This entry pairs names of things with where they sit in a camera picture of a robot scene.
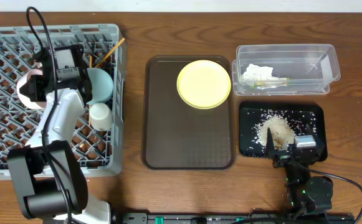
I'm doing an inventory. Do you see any white napkin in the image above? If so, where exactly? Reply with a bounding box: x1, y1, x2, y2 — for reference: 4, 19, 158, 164
242, 63, 281, 81

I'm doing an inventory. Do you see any black waste tray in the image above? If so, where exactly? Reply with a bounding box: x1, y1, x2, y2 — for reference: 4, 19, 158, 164
239, 101, 326, 157

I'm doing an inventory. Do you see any grey dish rack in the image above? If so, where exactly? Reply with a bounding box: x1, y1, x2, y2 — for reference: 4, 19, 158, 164
0, 24, 127, 180

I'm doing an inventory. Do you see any clear plastic bin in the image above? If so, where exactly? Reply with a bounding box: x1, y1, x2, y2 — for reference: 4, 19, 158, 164
232, 44, 341, 96

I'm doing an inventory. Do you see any yellow plate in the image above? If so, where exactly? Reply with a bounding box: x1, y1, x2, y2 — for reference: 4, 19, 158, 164
176, 60, 231, 110

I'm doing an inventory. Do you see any wooden chopstick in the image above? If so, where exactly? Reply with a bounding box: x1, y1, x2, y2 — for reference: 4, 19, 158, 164
95, 37, 125, 68
88, 55, 93, 126

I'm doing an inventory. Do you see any light blue bowl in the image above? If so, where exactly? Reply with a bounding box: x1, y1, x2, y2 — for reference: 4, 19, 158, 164
87, 68, 113, 105

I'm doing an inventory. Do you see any brown serving tray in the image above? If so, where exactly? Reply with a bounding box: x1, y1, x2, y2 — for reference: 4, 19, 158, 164
141, 55, 236, 170

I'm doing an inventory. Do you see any yellow green snack wrapper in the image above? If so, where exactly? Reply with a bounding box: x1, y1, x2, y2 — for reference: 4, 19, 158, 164
250, 78, 289, 90

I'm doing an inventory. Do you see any white cup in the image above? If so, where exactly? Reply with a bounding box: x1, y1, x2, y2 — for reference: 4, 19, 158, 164
90, 103, 113, 131

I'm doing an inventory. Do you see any black rail front edge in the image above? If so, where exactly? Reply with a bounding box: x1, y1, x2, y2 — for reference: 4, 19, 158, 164
112, 210, 355, 224

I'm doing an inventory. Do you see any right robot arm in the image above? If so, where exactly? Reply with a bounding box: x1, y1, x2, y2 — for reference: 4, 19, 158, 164
265, 124, 333, 220

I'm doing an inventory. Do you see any pile of white rice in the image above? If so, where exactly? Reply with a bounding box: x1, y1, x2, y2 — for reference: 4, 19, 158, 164
249, 108, 318, 152

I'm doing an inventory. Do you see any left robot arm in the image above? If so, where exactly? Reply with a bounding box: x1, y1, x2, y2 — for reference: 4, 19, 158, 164
7, 67, 112, 223

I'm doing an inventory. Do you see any pink bowl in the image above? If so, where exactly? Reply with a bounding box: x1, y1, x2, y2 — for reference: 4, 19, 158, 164
16, 68, 47, 110

